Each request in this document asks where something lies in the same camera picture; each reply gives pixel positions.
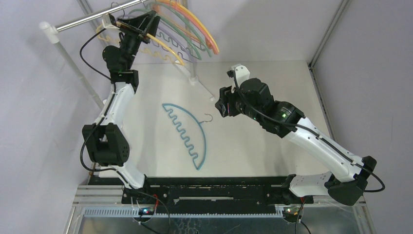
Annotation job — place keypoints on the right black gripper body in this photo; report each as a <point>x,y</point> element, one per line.
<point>226,105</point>

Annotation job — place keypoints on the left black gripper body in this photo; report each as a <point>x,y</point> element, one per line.
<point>131,42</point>

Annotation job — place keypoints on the yellow wavy hanger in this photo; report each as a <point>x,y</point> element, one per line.
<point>163,45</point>

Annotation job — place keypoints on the yellow smooth hanger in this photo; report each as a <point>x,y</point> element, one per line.
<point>200,25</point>

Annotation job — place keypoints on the purple wavy hanger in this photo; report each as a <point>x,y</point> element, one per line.
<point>188,51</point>

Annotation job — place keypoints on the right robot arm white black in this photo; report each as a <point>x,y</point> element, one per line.
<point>346,179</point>

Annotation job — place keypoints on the right circuit board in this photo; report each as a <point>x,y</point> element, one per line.
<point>290,211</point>

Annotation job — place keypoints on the circuit board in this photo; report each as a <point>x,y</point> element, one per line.
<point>146,211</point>
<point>290,211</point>

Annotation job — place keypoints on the left circuit board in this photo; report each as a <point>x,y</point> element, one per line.
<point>146,211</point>

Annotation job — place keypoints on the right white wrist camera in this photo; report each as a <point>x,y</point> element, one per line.
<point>238,73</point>

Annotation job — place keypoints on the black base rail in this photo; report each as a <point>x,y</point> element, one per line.
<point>214,195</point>

